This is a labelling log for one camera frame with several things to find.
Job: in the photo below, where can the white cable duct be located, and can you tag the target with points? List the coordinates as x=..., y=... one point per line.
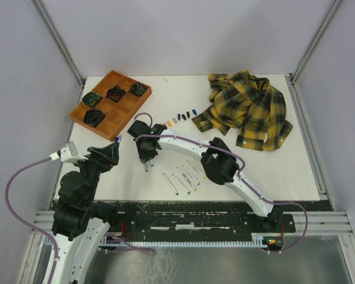
x=110, y=241

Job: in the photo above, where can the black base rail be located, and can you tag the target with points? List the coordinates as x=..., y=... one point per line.
x=217, y=221

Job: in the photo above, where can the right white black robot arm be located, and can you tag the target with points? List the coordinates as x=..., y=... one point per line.
x=221, y=166

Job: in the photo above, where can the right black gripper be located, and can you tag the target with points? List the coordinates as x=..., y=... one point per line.
x=145, y=157

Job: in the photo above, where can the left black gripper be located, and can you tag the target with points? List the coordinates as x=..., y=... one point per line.
x=105, y=157

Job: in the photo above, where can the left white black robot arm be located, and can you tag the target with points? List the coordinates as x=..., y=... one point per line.
x=80, y=223

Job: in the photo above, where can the orange compartment tray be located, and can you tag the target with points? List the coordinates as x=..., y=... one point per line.
x=110, y=105

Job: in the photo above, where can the yellow plaid shirt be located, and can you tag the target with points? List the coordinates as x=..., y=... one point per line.
x=249, y=104

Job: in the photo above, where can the light blue cap marker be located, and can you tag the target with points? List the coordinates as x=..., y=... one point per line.
x=171, y=185

